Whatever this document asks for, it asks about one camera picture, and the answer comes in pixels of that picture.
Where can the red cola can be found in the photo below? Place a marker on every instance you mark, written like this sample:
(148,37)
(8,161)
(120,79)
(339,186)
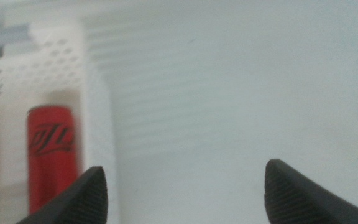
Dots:
(51,168)

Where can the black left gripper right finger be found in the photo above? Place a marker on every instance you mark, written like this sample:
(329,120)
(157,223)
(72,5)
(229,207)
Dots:
(291,196)

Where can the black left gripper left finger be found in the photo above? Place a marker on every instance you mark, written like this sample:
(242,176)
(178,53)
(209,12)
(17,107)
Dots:
(85,199)

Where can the white perforated plastic basket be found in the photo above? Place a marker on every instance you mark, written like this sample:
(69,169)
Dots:
(95,124)

